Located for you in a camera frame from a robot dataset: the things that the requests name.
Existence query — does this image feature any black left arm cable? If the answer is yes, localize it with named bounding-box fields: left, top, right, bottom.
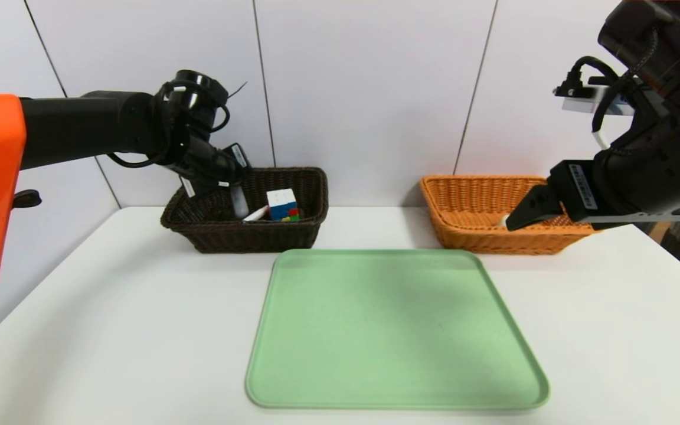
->
left=107, top=80, right=249, bottom=169

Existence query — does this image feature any colourful puzzle cube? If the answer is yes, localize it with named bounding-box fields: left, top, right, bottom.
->
left=266, top=189, right=300, bottom=223

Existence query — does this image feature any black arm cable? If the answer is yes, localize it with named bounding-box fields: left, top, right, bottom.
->
left=107, top=80, right=249, bottom=169
left=554, top=56, right=642, bottom=133

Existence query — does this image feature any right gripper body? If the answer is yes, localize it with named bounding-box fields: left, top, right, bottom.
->
left=547, top=138, right=680, bottom=231

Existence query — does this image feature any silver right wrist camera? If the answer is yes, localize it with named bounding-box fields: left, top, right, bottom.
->
left=561, top=83, right=636, bottom=114

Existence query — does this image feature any dark brown wicker basket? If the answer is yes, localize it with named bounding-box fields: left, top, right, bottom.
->
left=161, top=167, right=329, bottom=254

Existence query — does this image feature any light green plastic tray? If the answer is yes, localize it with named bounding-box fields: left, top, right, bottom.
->
left=246, top=249, right=550, bottom=409

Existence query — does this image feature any orange wicker basket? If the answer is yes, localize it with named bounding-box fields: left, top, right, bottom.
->
left=420, top=175, right=605, bottom=256

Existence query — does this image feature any grey handled white peeler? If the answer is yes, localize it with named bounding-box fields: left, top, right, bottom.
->
left=231, top=182, right=250, bottom=219

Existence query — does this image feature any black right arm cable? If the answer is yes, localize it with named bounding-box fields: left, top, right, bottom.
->
left=554, top=56, right=642, bottom=133

